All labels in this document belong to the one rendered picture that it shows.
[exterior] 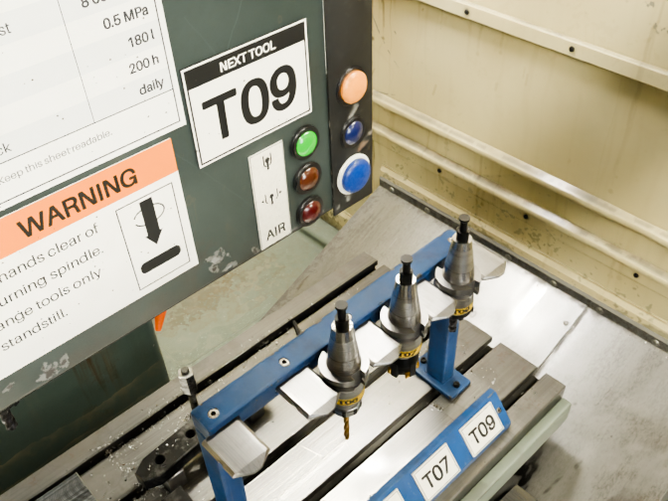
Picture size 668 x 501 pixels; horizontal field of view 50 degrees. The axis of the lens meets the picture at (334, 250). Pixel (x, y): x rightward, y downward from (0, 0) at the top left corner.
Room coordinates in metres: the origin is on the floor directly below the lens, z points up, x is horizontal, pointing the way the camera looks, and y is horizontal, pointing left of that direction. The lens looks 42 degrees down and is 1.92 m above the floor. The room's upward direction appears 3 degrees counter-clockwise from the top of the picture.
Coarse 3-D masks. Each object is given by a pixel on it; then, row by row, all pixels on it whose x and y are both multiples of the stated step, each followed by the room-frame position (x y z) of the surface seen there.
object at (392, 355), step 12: (372, 324) 0.63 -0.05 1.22; (360, 336) 0.61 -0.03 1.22; (372, 336) 0.61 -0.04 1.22; (384, 336) 0.61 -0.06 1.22; (372, 348) 0.59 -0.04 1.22; (384, 348) 0.59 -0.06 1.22; (396, 348) 0.59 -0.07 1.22; (372, 360) 0.57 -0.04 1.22; (384, 360) 0.57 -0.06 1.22; (396, 360) 0.58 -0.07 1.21
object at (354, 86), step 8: (352, 72) 0.47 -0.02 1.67; (360, 72) 0.47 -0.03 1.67; (344, 80) 0.47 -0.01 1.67; (352, 80) 0.47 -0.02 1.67; (360, 80) 0.47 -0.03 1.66; (344, 88) 0.46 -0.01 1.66; (352, 88) 0.47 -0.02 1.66; (360, 88) 0.47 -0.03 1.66; (344, 96) 0.46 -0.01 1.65; (352, 96) 0.47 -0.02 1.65; (360, 96) 0.47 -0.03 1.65
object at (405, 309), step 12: (396, 276) 0.64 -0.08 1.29; (396, 288) 0.63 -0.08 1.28; (408, 288) 0.62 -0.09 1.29; (396, 300) 0.63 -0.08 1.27; (408, 300) 0.62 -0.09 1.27; (396, 312) 0.62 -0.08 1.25; (408, 312) 0.62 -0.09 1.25; (420, 312) 0.63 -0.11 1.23; (396, 324) 0.62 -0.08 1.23; (408, 324) 0.62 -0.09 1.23
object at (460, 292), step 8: (440, 272) 0.71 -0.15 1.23; (480, 272) 0.71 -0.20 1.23; (440, 280) 0.70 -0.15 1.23; (472, 280) 0.70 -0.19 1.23; (480, 280) 0.70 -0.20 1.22; (440, 288) 0.69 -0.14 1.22; (448, 288) 0.68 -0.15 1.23; (456, 288) 0.68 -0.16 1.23; (464, 288) 0.68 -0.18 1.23; (472, 288) 0.70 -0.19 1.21; (456, 296) 0.68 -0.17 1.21; (464, 296) 0.68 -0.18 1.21
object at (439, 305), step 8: (424, 280) 0.71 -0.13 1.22; (424, 288) 0.70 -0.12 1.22; (432, 288) 0.69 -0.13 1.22; (424, 296) 0.68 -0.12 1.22; (432, 296) 0.68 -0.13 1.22; (440, 296) 0.68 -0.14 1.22; (448, 296) 0.68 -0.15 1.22; (424, 304) 0.67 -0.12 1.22; (432, 304) 0.66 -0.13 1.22; (440, 304) 0.66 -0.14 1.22; (448, 304) 0.66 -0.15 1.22; (432, 312) 0.65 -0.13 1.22; (440, 312) 0.65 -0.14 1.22; (448, 312) 0.65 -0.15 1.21; (432, 320) 0.64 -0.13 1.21
